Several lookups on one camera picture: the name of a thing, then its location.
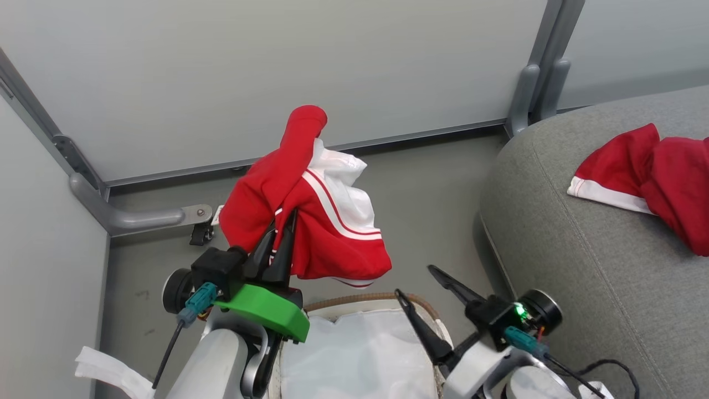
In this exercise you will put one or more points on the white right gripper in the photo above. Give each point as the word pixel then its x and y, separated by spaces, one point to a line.
pixel 487 321

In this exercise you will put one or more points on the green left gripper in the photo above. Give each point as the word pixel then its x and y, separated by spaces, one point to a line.
pixel 266 310

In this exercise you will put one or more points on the red white striped garment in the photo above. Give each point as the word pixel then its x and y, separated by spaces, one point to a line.
pixel 327 233

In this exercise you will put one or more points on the red garment with white cuff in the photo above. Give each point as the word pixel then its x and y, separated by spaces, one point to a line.
pixel 676 177

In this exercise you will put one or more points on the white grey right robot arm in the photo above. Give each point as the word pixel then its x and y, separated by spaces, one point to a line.
pixel 537 385

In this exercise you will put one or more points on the grey fabric sofa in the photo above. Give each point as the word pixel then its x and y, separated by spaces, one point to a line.
pixel 581 266

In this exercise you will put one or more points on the black caster wheel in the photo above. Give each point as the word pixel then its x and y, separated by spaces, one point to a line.
pixel 200 235

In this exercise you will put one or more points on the white laundry basket brown rim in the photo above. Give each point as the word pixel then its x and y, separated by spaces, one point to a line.
pixel 354 299

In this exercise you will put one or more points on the white basket liner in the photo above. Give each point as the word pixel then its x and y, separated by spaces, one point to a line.
pixel 360 354

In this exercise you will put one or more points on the grey partition foot bar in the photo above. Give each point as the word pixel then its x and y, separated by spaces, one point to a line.
pixel 133 219

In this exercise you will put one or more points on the white fabric strip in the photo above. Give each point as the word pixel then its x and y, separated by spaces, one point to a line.
pixel 111 372

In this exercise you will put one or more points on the dark partition corner bracket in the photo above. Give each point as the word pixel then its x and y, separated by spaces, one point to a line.
pixel 75 158

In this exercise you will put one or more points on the grey partition post foot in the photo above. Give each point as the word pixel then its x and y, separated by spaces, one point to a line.
pixel 522 100
pixel 553 88

